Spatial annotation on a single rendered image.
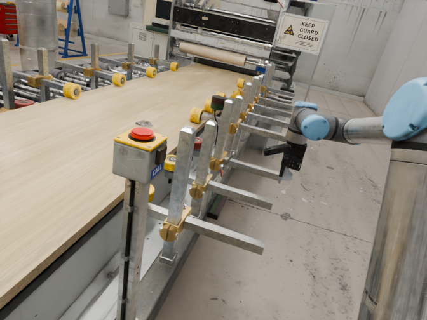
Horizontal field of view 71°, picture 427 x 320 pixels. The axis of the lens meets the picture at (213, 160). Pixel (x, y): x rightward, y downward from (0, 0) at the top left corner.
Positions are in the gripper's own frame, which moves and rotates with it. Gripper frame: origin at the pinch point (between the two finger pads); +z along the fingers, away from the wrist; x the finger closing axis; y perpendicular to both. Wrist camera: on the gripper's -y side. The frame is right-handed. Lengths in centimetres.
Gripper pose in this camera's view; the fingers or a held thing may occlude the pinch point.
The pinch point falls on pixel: (277, 180)
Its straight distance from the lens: 138.1
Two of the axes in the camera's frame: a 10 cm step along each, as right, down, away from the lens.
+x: 2.8, -3.7, 8.9
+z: -1.7, 8.9, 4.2
